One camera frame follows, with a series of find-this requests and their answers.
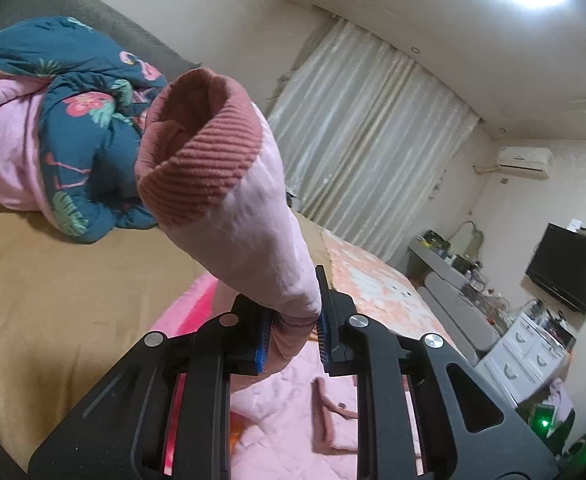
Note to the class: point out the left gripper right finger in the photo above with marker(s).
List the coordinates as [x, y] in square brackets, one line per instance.
[423, 412]

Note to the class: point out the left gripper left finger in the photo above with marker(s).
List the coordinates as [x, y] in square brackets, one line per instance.
[162, 411]

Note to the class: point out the pink quilted jacket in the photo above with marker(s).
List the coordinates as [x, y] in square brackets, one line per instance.
[210, 172]

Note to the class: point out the peach kitty blanket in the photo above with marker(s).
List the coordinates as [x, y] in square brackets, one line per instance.
[380, 291]

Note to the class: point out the pink cartoon fleece blanket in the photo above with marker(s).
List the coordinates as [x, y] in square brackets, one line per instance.
[184, 316]

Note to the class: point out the grey curved desk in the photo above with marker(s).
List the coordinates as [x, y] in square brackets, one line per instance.
[440, 286]

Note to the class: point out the tan bed sheet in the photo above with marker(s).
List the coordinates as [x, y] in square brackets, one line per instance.
[68, 312]

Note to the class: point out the white drawer chest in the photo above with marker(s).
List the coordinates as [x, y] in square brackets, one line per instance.
[524, 359]

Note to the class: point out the striped beige curtain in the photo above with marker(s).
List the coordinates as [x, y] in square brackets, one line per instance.
[365, 132]

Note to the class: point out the lilac garment on chair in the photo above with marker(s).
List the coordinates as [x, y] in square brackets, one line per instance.
[559, 399]

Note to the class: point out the white air conditioner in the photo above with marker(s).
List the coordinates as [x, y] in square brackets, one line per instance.
[525, 161]

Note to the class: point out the navy floral comforter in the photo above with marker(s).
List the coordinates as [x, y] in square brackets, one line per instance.
[72, 114]

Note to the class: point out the grey headboard cushion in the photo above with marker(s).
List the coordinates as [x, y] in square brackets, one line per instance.
[97, 14]

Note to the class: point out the black wall television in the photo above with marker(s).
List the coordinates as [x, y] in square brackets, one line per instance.
[558, 266]

